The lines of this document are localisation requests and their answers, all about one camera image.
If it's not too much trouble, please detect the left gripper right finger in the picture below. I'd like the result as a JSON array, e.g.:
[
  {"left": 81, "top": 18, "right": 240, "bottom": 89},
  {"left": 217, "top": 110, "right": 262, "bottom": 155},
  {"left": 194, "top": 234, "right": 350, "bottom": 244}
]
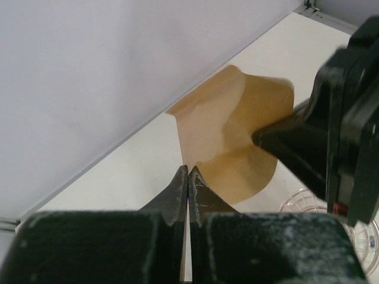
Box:
[{"left": 188, "top": 168, "right": 367, "bottom": 283}]

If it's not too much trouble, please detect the clear plastic dripper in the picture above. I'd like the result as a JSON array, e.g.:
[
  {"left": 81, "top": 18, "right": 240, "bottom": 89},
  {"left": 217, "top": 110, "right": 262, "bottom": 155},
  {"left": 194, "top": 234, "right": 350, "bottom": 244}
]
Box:
[{"left": 280, "top": 188, "right": 378, "bottom": 283}]

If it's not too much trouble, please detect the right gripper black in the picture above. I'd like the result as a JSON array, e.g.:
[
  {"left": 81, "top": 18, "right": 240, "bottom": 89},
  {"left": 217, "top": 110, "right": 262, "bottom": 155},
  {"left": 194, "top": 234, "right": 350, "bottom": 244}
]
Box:
[{"left": 252, "top": 15, "right": 378, "bottom": 225}]

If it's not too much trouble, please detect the aluminium frame rail right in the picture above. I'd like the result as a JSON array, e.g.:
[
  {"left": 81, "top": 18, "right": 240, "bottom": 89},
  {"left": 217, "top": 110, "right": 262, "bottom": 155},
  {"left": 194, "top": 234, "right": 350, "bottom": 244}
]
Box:
[{"left": 294, "top": 0, "right": 358, "bottom": 35}]

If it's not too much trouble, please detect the aluminium frame post left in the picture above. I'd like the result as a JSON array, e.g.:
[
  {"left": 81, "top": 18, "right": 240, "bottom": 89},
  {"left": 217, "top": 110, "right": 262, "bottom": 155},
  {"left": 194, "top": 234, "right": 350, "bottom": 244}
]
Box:
[{"left": 0, "top": 217, "right": 21, "bottom": 233}]

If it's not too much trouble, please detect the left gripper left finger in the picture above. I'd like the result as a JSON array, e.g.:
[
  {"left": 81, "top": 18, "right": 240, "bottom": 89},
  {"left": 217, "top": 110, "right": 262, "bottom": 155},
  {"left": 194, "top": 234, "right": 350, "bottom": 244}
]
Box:
[{"left": 1, "top": 166, "right": 188, "bottom": 283}]

